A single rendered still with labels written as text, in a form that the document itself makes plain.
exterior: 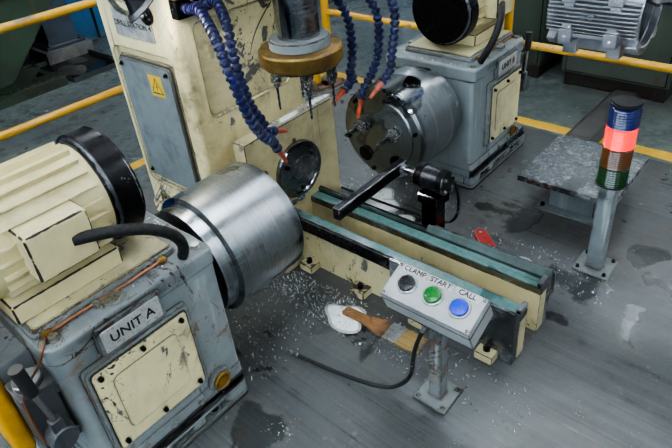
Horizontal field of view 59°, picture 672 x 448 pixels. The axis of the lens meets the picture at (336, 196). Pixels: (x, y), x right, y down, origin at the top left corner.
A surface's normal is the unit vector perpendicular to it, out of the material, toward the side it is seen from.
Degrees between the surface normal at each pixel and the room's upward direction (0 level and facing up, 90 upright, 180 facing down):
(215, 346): 90
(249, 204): 36
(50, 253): 90
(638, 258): 0
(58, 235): 90
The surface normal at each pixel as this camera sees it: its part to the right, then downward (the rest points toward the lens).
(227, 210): 0.33, -0.55
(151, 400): 0.76, 0.30
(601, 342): -0.09, -0.83
